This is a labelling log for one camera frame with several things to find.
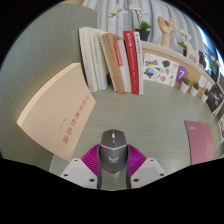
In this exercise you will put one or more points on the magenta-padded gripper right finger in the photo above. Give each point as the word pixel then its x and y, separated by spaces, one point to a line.
pixel 136 160

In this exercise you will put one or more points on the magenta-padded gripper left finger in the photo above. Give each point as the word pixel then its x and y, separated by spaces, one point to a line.
pixel 91 158

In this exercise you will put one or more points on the grey computer mouse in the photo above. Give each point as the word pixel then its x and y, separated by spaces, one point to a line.
pixel 113 153

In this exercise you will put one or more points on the pink mouse pad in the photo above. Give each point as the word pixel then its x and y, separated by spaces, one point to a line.
pixel 200 141

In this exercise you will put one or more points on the beige book with red lettering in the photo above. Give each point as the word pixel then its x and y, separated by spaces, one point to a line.
pixel 56 110

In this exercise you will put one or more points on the small potted green plant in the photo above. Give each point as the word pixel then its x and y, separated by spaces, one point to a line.
pixel 185 87
pixel 194 91
pixel 204 97

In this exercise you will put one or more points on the white red-striped book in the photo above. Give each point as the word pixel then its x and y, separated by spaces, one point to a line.
pixel 123 70

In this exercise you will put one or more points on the white sticker sheet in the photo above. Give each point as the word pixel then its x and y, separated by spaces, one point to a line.
pixel 160 69

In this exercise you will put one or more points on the purple round number sign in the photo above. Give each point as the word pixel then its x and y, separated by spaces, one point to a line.
pixel 181 74

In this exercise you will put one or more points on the thick white book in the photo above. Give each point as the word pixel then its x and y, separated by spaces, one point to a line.
pixel 86 56
pixel 100 60

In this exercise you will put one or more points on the tan book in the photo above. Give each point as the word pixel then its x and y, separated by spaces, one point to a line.
pixel 111 60

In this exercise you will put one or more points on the black book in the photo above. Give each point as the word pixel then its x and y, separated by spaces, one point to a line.
pixel 216 98

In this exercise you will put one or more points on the green felt partition panel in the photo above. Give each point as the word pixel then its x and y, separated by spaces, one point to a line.
pixel 40 50

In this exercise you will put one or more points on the black wooden horse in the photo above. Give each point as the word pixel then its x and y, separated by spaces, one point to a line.
pixel 202 59

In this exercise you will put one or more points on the pink wooden horse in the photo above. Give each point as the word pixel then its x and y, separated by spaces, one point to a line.
pixel 191 51

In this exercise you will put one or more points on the wooden hand model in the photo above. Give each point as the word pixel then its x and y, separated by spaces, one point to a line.
pixel 165 31

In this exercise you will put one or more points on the grey curtain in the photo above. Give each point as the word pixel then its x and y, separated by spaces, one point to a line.
pixel 106 6

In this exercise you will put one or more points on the white wall socket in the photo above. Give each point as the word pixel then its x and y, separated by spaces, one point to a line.
pixel 202 81

